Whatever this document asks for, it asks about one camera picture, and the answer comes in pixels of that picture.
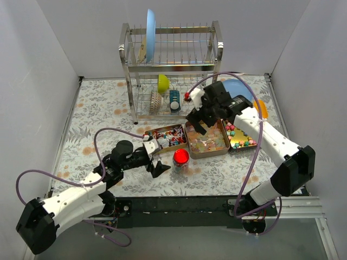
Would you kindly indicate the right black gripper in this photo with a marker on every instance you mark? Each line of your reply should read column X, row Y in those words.
column 202, row 116

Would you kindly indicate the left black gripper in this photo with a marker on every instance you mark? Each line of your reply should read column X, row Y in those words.
column 151, row 163

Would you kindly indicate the red jar lid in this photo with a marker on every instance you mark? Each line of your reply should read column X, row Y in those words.
column 181, row 156

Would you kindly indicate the popsicle candy tin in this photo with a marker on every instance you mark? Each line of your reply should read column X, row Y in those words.
column 214, row 143

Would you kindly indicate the clear glass jar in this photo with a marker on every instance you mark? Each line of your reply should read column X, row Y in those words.
column 180, row 168

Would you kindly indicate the star candy tin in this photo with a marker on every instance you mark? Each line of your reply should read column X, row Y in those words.
column 239, row 141

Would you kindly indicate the steel dish rack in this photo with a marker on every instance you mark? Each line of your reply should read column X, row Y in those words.
column 185, row 54

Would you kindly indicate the yellow plastic scoop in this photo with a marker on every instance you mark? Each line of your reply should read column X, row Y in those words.
column 260, row 106

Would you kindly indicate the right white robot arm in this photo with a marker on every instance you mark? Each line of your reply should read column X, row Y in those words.
column 295, row 164

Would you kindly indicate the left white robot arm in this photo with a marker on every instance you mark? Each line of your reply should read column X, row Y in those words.
column 42, row 221

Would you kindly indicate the teal white mug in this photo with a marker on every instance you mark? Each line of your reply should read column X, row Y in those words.
column 174, row 101

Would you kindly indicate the patterned bowl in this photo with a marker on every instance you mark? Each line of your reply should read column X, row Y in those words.
column 156, row 101

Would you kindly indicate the yellow-green bowl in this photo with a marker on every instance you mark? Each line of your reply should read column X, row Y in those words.
column 163, row 84

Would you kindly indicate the small blue plate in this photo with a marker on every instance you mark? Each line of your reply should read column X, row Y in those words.
column 237, row 90

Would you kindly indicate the beige plate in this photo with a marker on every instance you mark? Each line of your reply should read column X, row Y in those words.
column 142, row 51

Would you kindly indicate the large blue plate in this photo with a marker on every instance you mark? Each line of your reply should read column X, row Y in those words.
column 150, row 35

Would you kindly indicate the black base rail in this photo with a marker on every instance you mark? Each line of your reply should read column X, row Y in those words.
column 186, row 211

